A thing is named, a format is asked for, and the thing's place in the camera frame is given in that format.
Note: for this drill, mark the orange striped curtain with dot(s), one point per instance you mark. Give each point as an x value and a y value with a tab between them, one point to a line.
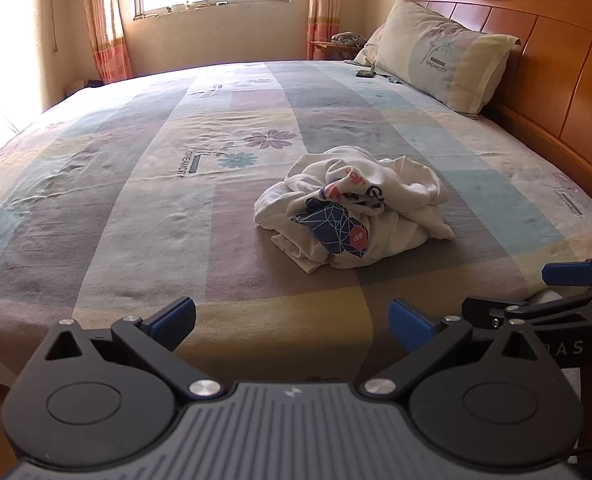
106	35
323	10

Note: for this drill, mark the wooden bed headboard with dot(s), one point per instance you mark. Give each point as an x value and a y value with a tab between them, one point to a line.
565	60

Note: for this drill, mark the cardboard box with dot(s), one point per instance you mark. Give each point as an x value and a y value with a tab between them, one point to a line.
73	87

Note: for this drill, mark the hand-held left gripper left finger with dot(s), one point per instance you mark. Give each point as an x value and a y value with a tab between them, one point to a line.
173	322

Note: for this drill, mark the small black remote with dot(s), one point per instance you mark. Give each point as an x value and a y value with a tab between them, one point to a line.
364	73

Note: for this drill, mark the small pale pillow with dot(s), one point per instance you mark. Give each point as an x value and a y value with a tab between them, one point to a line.
368	52

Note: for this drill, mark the large floral pillow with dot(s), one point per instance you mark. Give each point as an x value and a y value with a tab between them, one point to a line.
440	60

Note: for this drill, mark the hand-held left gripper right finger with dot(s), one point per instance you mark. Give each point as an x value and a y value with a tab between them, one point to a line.
410	327

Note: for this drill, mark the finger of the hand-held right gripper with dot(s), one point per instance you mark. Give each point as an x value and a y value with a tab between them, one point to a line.
480	310
568	273

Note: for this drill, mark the grey crumpled cloth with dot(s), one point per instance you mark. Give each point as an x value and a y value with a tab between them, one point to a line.
348	38

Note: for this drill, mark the dark floor item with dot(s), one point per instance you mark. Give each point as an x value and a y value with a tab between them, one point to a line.
96	82

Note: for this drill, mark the wooden bedside shelf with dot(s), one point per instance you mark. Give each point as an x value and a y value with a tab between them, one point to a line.
326	46

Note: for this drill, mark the white printed long-sleeve shirt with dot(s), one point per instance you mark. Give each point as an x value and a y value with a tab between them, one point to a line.
405	185

